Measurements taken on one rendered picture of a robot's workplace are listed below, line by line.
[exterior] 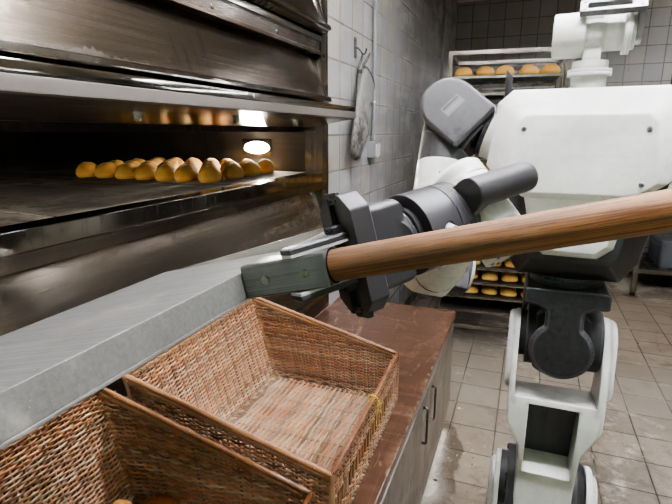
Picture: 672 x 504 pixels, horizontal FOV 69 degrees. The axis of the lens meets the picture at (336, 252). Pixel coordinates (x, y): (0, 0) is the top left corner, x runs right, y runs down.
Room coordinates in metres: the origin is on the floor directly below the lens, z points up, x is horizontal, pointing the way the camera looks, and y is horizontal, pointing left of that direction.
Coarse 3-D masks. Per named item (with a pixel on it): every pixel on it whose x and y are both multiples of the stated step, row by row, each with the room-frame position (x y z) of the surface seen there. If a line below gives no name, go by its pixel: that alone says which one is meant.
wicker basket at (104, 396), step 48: (48, 432) 0.76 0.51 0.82; (96, 432) 0.84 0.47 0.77; (144, 432) 0.84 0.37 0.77; (192, 432) 0.81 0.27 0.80; (0, 480) 0.67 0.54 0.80; (48, 480) 0.73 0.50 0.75; (96, 480) 0.80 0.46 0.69; (144, 480) 0.85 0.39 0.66; (192, 480) 0.81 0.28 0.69; (240, 480) 0.77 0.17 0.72; (288, 480) 0.74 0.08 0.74
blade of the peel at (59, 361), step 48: (288, 240) 0.75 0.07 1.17; (144, 288) 0.69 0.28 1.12; (192, 288) 0.58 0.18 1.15; (240, 288) 0.44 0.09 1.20; (0, 336) 0.56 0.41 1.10; (48, 336) 0.49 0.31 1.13; (96, 336) 0.43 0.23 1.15; (144, 336) 0.32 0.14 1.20; (0, 384) 0.34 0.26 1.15; (48, 384) 0.25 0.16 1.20; (96, 384) 0.28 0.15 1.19; (0, 432) 0.22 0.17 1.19
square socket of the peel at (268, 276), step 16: (272, 256) 0.47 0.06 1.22; (304, 256) 0.42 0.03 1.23; (320, 256) 0.42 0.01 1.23; (256, 272) 0.44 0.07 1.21; (272, 272) 0.44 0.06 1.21; (288, 272) 0.43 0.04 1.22; (304, 272) 0.42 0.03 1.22; (320, 272) 0.42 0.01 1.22; (256, 288) 0.44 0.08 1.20; (272, 288) 0.44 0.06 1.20; (288, 288) 0.43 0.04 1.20; (304, 288) 0.42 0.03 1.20; (320, 288) 0.42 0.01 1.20
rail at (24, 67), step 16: (0, 64) 0.67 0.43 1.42; (16, 64) 0.69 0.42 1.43; (32, 64) 0.71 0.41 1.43; (48, 64) 0.74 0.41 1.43; (80, 80) 0.78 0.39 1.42; (96, 80) 0.81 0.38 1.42; (112, 80) 0.84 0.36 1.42; (128, 80) 0.87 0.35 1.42; (144, 80) 0.91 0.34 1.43; (160, 80) 0.95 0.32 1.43; (224, 96) 1.14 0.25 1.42; (240, 96) 1.20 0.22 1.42; (256, 96) 1.27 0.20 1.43; (272, 96) 1.35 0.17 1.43
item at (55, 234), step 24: (216, 192) 1.34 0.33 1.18; (240, 192) 1.45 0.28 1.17; (264, 192) 1.58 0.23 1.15; (72, 216) 0.94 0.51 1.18; (96, 216) 0.96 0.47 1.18; (120, 216) 1.01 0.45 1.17; (144, 216) 1.08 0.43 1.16; (168, 216) 1.15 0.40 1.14; (0, 240) 0.77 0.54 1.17; (24, 240) 0.81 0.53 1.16; (48, 240) 0.85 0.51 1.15; (72, 240) 0.90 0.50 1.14
